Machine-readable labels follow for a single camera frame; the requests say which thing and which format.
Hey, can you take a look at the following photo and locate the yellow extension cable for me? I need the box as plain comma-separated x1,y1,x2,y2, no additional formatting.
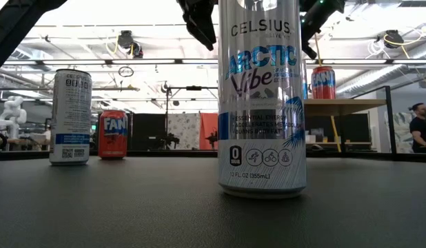
312,32,342,153

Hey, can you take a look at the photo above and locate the leaf patterned cloth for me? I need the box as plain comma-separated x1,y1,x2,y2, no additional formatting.
385,109,416,155

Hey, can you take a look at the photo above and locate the silver Celsius Arctic Vibe can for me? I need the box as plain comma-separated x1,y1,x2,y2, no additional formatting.
217,0,308,200

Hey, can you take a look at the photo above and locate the wooden shelf black frame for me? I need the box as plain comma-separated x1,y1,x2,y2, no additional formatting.
304,85,398,156

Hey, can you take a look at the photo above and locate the white Celsius can blue band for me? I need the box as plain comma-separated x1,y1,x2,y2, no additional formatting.
48,70,93,167

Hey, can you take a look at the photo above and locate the red Fanta can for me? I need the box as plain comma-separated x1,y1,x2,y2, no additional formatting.
311,65,337,101
97,110,129,161

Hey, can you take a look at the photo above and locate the person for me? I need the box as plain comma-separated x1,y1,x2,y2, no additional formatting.
408,102,426,154

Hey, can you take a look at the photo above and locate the long ceiling light fixture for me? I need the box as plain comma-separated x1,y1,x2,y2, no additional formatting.
2,58,426,66

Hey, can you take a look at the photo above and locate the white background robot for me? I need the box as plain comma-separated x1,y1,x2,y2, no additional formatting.
0,95,28,142

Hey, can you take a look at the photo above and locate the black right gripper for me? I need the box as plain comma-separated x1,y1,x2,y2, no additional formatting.
298,0,347,60

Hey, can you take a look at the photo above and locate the black camera stand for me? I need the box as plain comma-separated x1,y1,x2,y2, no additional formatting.
164,85,219,152

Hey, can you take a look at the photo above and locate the black table mat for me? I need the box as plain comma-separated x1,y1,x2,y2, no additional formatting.
0,156,426,248

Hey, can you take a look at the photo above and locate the black aluminium table frame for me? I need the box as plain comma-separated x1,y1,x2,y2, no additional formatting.
0,149,426,163

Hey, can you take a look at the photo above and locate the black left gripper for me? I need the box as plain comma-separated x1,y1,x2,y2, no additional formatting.
176,0,219,52

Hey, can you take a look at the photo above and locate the floral patterned cloth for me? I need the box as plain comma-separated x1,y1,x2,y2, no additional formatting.
167,113,201,151

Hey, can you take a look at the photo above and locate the black partition panel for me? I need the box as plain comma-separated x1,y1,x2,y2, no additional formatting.
128,112,168,152

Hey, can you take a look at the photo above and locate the black ceiling cable reel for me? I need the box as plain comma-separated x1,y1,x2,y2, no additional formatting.
383,30,405,49
116,30,145,59

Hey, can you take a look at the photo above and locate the black hanging ring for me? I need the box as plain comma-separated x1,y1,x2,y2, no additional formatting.
117,66,135,79

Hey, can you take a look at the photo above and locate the orange cloth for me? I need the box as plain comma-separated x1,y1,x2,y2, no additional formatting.
199,112,219,151

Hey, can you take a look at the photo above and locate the blue soda can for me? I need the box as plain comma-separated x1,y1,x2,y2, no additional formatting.
302,61,310,101

